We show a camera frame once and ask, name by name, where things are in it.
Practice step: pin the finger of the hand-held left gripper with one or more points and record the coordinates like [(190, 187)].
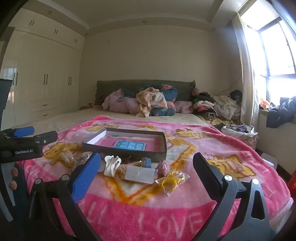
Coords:
[(23, 131), (46, 136)]

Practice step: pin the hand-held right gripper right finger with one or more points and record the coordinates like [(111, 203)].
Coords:
[(207, 176)]

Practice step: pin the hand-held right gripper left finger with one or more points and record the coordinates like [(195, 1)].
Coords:
[(87, 176)]

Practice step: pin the clear bag with dark jewelry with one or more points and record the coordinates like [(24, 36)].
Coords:
[(82, 158)]

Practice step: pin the white hair claw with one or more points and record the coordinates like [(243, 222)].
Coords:
[(111, 166)]

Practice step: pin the clear bag with amber jewelry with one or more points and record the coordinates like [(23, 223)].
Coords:
[(67, 158)]

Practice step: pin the yellow rings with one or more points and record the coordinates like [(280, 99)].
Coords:
[(175, 176)]

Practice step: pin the dark shallow cardboard box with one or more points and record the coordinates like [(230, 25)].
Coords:
[(111, 151)]

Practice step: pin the clear plastic box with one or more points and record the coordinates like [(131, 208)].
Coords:
[(140, 175)]

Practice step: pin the person's left hand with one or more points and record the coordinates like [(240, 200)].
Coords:
[(13, 171)]

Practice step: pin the blue printed card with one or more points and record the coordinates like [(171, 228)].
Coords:
[(129, 145)]

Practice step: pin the laundry basket with clothes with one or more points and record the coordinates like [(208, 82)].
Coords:
[(240, 132)]

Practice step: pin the pink printed blanket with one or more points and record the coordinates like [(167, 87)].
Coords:
[(161, 220)]

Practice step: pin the white box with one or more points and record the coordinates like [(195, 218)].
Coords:
[(270, 161)]

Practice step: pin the white wardrobe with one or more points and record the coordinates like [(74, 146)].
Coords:
[(46, 69)]

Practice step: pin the pink floral pillow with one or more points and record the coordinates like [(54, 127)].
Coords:
[(183, 107)]

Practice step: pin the pile of clothes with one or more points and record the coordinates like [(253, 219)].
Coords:
[(222, 104)]

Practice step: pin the pink plush garment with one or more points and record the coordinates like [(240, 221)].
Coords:
[(120, 104)]

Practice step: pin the red object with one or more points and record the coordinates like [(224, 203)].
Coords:
[(292, 185)]

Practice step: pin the dark blue floral quilt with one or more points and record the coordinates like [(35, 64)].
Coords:
[(171, 92)]

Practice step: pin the orange floral cloth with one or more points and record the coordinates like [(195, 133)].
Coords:
[(150, 99)]

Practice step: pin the black jacket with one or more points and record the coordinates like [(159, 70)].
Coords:
[(279, 113)]

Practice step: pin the beige curtain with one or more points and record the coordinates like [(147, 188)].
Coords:
[(247, 81)]

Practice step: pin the window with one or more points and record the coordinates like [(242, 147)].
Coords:
[(277, 46)]

